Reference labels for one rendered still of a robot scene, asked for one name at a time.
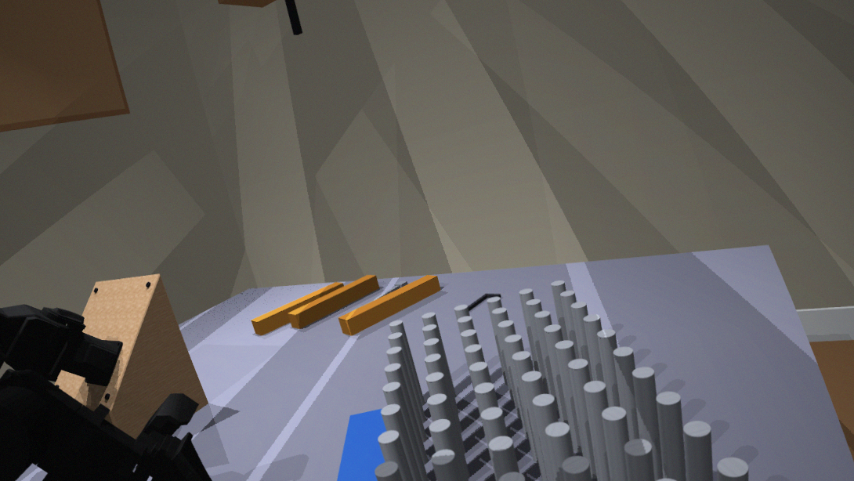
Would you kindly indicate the blue flat strip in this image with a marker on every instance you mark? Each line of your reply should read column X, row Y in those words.
column 361, row 452

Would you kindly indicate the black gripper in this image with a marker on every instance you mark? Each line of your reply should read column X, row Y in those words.
column 90, row 448

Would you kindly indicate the orange rectangular bar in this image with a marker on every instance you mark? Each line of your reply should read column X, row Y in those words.
column 332, row 301
column 392, row 303
column 279, row 317

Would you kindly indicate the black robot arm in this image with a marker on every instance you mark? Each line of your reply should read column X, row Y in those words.
column 38, row 344

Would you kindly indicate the black bent bar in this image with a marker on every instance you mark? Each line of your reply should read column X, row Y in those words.
column 480, row 300

